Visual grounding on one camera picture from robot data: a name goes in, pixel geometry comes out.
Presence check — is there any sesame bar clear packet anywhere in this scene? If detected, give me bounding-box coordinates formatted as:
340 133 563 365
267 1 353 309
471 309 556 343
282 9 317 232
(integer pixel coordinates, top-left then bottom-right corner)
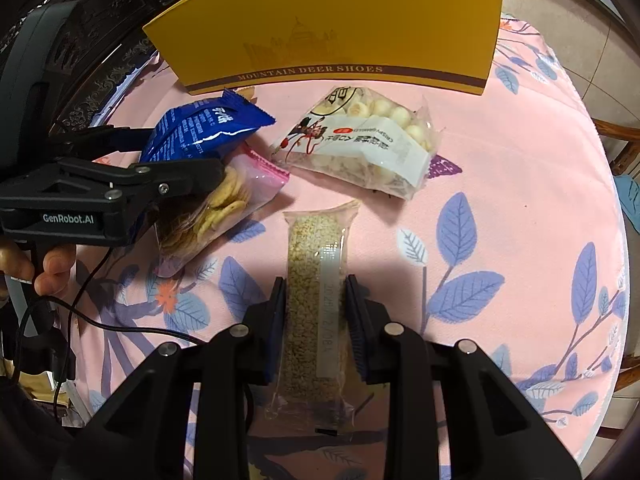
271 200 359 434

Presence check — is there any black cable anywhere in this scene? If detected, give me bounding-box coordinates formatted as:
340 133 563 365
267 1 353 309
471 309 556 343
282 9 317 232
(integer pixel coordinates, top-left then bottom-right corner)
8 244 206 411

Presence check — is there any round cracker clear packet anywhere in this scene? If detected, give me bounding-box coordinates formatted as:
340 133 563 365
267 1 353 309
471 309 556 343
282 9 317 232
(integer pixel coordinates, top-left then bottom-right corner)
155 144 290 278

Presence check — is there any blue snack packet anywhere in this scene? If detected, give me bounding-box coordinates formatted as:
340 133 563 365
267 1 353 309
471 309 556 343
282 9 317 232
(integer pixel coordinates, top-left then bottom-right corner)
139 90 276 162

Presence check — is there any yellow cardboard shoe box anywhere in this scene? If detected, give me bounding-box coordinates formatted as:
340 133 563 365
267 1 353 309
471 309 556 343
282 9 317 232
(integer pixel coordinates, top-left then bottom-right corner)
144 0 502 94

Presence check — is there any person's left hand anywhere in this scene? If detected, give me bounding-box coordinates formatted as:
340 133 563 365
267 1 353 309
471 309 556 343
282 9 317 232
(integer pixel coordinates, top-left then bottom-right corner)
1 238 76 296

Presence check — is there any white ball biscuit white packet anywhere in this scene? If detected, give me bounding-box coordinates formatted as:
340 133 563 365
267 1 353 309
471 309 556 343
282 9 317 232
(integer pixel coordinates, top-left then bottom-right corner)
272 86 442 200

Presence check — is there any pink leaf-print tablecloth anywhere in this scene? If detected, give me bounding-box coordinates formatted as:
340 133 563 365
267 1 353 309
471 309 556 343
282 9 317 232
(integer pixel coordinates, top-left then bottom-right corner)
70 16 629 460

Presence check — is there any blue cloth on chair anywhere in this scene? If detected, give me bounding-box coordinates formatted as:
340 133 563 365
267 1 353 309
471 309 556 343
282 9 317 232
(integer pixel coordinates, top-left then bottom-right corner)
614 174 640 233

